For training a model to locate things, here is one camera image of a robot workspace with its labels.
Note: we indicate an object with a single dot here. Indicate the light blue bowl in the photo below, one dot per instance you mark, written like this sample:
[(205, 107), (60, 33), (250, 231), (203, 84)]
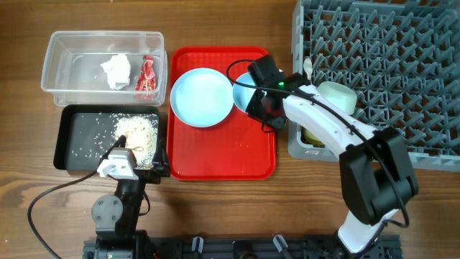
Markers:
[(241, 94)]

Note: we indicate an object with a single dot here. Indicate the food scraps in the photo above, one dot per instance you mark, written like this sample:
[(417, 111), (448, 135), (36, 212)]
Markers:
[(92, 134)]

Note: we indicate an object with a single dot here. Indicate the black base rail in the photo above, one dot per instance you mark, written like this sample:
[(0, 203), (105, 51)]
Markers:
[(313, 246)]

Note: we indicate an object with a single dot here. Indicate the white plastic spoon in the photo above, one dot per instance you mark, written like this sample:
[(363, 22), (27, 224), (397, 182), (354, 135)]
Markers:
[(308, 69)]

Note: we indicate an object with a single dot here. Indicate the clear plastic bin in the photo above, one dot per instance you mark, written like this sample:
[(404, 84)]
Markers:
[(72, 69)]

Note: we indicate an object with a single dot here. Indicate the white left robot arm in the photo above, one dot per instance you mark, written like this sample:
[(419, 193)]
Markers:
[(116, 215)]

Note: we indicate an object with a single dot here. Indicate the green bowl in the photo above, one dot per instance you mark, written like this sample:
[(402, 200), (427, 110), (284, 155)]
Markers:
[(341, 96)]

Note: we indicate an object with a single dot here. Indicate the yellow cup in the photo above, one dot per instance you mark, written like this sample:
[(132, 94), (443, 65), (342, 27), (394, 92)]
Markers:
[(309, 138)]

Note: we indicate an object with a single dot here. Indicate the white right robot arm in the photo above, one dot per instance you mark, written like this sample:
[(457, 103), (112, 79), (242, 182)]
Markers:
[(377, 176)]

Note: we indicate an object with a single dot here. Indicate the white napkin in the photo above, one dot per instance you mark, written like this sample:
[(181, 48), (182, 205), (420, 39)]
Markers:
[(118, 71)]

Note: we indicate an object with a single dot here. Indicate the red snack wrapper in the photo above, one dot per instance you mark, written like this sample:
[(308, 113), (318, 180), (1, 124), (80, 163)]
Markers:
[(147, 80)]

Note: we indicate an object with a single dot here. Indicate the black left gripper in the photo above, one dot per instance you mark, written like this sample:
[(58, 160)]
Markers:
[(160, 162)]

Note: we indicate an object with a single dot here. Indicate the light blue plate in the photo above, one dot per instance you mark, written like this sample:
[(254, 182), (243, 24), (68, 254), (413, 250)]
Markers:
[(201, 97)]

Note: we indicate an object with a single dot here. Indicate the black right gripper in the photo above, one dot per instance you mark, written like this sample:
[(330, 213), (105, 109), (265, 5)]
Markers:
[(253, 108)]

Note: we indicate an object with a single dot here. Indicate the red serving tray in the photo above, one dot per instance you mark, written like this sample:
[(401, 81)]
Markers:
[(237, 149)]

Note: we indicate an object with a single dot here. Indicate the black tray bin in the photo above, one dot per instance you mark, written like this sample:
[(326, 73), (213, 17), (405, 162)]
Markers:
[(70, 112)]

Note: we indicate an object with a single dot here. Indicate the grey dishwasher rack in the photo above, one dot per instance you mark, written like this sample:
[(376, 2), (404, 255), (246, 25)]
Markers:
[(401, 58)]

